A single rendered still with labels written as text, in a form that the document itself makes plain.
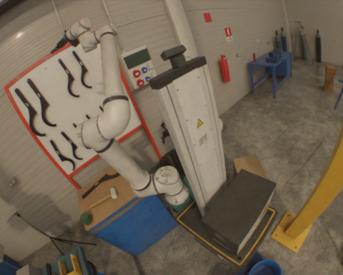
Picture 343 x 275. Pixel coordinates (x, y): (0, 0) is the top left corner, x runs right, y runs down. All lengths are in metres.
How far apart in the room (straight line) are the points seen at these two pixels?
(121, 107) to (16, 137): 1.94
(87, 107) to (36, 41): 1.15
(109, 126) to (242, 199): 1.01
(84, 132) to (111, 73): 0.28
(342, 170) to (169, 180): 1.09
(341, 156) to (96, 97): 2.40
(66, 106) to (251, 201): 2.18
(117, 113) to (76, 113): 1.55
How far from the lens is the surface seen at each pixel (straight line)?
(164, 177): 1.04
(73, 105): 2.14
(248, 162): 2.17
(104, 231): 1.58
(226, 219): 1.16
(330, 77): 5.27
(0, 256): 2.17
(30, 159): 2.47
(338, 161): 1.05
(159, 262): 2.09
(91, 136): 0.69
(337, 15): 9.03
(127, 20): 2.43
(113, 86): 0.71
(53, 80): 2.14
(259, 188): 1.29
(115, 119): 0.64
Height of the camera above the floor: 1.92
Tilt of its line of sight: 34 degrees down
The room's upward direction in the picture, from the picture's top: 22 degrees counter-clockwise
